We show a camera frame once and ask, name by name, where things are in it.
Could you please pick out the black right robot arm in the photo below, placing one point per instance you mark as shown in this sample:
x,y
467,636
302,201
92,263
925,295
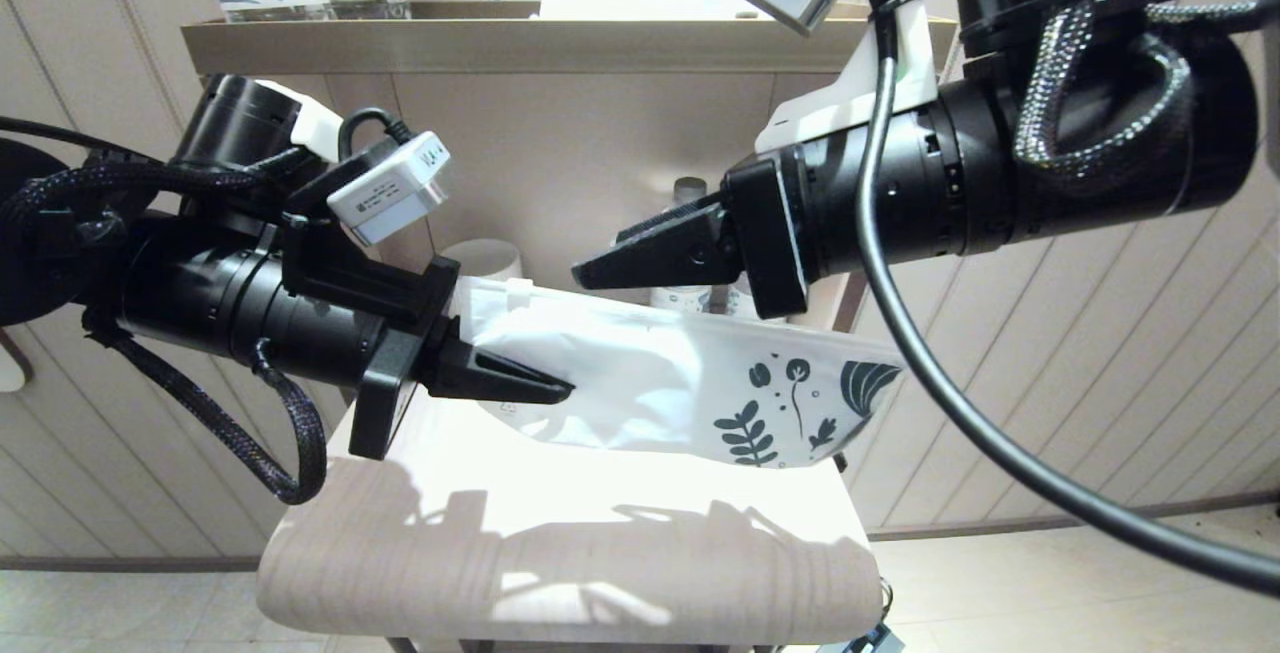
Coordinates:
x,y
1100,163

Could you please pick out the white blue-printed plastic bag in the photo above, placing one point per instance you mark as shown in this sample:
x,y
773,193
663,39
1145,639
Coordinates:
x,y
650,383

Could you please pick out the beige wooden shelf unit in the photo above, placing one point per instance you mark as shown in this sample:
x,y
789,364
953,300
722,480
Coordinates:
x,y
560,43

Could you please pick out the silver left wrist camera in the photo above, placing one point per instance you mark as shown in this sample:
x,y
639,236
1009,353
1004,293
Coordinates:
x,y
395,188

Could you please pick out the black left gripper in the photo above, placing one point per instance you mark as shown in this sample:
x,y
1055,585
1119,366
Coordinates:
x,y
400,363

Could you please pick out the white blue packet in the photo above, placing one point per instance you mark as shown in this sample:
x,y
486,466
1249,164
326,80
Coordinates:
x,y
630,1

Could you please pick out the white ribbed mug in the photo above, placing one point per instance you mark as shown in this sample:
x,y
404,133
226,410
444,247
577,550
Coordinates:
x,y
485,258

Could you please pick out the blue floor device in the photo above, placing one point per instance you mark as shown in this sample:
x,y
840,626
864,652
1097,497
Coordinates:
x,y
865,641

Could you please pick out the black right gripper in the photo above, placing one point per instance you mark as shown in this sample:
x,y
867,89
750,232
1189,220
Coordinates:
x,y
775,233

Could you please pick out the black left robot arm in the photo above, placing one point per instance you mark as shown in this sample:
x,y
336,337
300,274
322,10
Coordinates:
x,y
200,293

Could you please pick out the clear plastic water bottle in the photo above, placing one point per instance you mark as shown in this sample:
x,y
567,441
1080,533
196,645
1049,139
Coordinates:
x,y
690,188

